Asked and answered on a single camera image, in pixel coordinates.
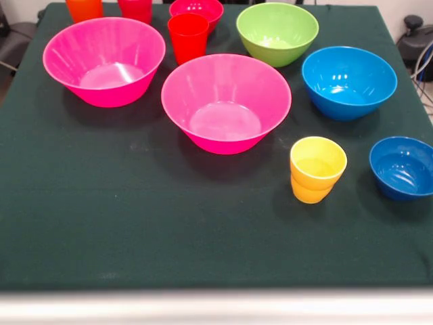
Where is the small dark blue bowl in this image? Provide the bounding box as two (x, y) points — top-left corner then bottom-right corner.
(369, 136), (433, 202)

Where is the small pink bowl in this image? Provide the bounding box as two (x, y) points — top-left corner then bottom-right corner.
(168, 0), (225, 36)

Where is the bundle of cables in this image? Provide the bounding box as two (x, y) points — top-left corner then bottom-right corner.
(410, 40), (433, 118)

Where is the green bowl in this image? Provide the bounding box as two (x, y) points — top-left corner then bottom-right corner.
(235, 2), (320, 68)

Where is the dark green table cloth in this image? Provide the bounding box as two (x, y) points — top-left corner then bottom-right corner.
(0, 2), (433, 292)

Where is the large pink bowl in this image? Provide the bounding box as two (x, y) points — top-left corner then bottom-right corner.
(160, 53), (292, 156)
(42, 16), (166, 108)

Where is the yellow cup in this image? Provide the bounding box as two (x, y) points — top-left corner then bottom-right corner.
(290, 136), (348, 204)

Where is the red cup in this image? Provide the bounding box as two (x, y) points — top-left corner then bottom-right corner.
(117, 0), (153, 25)
(167, 12), (210, 66)

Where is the light blue bowl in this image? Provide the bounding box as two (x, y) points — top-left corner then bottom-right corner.
(301, 45), (398, 122)

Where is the orange cup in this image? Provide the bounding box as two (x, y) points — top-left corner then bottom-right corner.
(65, 0), (104, 24)

